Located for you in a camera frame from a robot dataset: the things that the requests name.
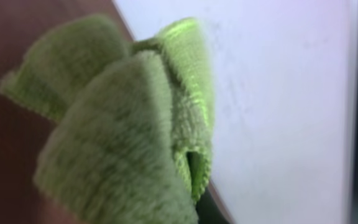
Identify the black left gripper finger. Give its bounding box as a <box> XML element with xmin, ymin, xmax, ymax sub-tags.
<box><xmin>196</xmin><ymin>189</ymin><xmax>229</xmax><ymax>224</ymax></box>

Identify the light green microfiber cloth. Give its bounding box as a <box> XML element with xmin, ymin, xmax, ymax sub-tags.
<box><xmin>0</xmin><ymin>15</ymin><xmax>214</xmax><ymax>223</ymax></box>

